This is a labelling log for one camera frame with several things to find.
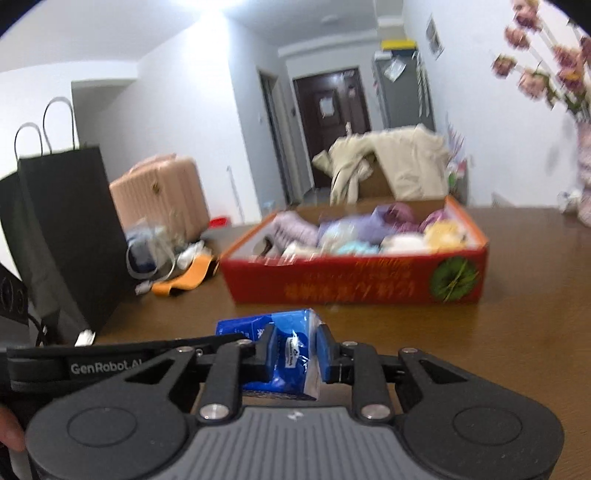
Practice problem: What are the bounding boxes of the person's left hand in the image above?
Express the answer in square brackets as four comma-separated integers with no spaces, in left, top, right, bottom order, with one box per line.
[0,405,27,452]

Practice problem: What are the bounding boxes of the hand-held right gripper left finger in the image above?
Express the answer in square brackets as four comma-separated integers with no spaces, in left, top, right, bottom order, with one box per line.
[122,324,278,424]

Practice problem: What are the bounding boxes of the grey interior door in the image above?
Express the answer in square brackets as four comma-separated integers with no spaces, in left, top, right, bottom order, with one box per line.
[257,69,296,206]

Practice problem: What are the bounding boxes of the beige coat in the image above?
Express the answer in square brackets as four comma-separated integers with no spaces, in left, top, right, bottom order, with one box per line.
[312,124,450,206]

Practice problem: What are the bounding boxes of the pink glass vase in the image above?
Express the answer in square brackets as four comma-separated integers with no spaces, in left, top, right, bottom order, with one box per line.
[575,117,591,215]

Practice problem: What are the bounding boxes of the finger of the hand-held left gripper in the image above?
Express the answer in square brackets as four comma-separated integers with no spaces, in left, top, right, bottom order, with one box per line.
[152,335,252,360]

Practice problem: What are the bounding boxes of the blue tissue pack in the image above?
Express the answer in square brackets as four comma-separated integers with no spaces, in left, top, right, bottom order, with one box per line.
[215,308,331,401]

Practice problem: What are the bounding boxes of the white folded cloth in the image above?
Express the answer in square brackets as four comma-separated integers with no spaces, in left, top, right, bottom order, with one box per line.
[281,242,324,259]

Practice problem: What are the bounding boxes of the brown chair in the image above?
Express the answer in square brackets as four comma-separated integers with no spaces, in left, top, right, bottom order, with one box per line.
[358,157,395,200]

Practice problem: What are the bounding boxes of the pink knitted cloth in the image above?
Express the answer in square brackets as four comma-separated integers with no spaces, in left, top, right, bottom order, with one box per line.
[418,209,448,232]

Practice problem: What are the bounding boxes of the white wall notice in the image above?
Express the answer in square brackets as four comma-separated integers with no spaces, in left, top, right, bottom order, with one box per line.
[425,14,445,61]

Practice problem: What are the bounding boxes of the colourful storage rack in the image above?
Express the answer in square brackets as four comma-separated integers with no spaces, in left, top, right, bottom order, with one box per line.
[444,115,469,204]

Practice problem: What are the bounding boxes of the dark brown entrance door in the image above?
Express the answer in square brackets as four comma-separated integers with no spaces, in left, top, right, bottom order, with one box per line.
[292,68,372,190]

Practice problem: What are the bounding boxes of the pink suitcase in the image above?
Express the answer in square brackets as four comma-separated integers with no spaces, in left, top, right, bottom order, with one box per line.
[109,154,211,241]

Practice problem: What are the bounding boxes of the white mop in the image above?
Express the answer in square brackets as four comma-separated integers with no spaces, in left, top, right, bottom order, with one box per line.
[225,165,245,224]

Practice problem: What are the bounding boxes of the pale blue soft toy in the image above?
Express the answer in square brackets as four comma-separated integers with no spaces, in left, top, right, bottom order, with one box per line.
[318,220,356,250]

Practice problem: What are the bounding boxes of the grey refrigerator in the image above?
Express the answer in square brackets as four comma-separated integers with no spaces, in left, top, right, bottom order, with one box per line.
[373,46,435,132]

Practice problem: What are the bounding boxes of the purple cloth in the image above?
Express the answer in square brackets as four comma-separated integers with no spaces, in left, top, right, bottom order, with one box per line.
[372,203,419,234]

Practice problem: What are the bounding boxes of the white crumpled paper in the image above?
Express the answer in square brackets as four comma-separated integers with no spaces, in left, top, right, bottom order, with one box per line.
[556,188,583,214]

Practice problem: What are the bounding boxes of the lilac striped cloth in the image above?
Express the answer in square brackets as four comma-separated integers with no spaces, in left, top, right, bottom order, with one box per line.
[270,211,321,252]

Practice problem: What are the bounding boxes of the black cable with silver plug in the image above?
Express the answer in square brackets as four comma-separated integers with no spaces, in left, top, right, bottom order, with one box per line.
[28,311,97,348]

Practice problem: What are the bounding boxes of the cyan soft cloth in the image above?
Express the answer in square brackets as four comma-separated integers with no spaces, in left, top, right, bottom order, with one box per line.
[336,241,380,256]

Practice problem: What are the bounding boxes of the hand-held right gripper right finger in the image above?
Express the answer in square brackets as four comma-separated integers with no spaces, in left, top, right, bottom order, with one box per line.
[316,324,469,424]

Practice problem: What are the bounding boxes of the orange curved plastic piece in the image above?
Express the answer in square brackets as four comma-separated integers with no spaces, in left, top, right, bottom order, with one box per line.
[151,253,221,297]

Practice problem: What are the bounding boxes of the yellow plush toy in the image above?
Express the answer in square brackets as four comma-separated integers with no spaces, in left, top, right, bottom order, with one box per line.
[424,220,468,252]

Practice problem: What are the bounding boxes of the red cardboard box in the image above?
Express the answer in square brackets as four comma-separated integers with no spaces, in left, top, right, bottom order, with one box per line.
[219,196,490,306]

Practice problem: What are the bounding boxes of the white soft toy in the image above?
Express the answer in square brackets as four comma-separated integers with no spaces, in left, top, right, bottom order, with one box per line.
[381,233,428,254]

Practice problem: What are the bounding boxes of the pink artificial flowers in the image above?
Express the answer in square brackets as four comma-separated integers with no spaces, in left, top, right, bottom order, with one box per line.
[490,0,591,123]

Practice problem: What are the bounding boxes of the black paper bag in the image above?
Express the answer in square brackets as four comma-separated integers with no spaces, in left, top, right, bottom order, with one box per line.
[0,97,137,344]

